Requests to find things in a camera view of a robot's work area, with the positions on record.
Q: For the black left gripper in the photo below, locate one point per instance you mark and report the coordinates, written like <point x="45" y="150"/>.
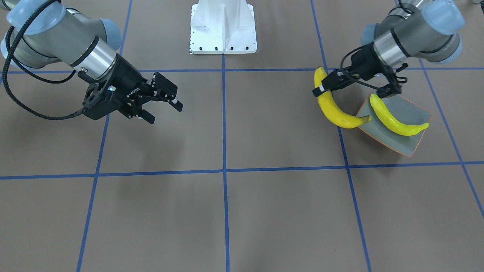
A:
<point x="363" y="60"/>

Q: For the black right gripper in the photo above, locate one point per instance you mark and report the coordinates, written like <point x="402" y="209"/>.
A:
<point x="129" y="80"/>

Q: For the yellow banana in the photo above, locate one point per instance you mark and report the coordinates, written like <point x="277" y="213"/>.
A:
<point x="328" y="106"/>
<point x="389" y="121"/>

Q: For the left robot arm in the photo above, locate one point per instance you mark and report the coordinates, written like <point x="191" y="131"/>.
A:
<point x="426" y="29"/>

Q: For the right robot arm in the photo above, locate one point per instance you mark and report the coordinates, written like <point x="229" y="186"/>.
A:
<point x="53" y="42"/>

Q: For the grey square plate orange rim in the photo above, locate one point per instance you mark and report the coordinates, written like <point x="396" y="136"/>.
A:
<point x="406" y="112"/>

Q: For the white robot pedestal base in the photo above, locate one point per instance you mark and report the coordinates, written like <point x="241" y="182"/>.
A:
<point x="222" y="27"/>

